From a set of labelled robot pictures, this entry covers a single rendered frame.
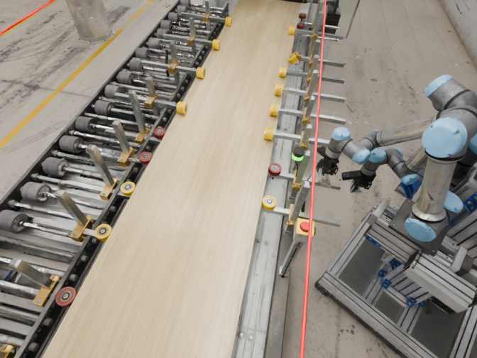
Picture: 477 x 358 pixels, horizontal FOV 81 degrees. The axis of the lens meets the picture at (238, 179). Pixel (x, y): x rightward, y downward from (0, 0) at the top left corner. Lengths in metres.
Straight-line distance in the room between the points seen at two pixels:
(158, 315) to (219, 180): 0.76
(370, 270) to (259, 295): 1.01
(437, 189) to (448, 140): 0.22
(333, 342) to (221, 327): 1.19
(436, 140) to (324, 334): 1.62
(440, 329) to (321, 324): 0.75
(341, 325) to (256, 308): 0.92
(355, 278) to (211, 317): 1.27
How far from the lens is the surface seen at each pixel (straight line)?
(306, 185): 1.35
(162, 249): 1.46
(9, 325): 1.79
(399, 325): 2.34
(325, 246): 2.57
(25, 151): 3.64
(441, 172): 1.21
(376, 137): 1.44
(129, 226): 1.56
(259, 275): 1.70
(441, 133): 1.12
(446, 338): 2.48
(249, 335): 1.62
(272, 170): 1.72
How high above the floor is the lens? 2.22
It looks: 52 degrees down
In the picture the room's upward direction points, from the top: 4 degrees clockwise
